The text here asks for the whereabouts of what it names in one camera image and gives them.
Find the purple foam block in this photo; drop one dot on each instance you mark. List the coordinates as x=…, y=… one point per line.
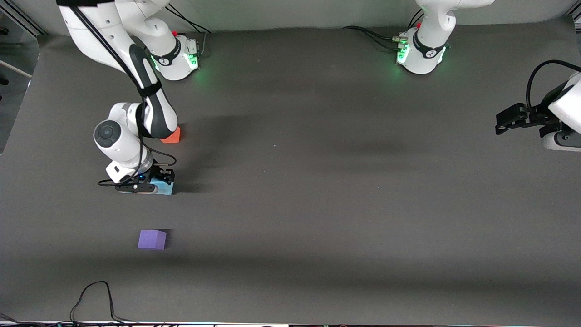
x=151, y=240

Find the light blue foam block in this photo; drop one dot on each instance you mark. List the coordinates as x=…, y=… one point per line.
x=166, y=189

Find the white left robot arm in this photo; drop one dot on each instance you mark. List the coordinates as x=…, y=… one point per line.
x=425, y=56

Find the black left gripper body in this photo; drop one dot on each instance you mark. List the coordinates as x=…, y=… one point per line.
x=543, y=110

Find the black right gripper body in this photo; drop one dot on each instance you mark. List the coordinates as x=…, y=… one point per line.
x=160, y=174

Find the dark grey table mat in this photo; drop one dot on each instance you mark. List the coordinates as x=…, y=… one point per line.
x=317, y=181

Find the aluminium frame rail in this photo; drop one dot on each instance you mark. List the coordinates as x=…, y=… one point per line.
x=22, y=18

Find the orange foam block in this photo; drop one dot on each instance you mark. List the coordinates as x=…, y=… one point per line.
x=174, y=136

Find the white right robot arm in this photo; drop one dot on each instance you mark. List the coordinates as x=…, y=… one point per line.
x=119, y=136

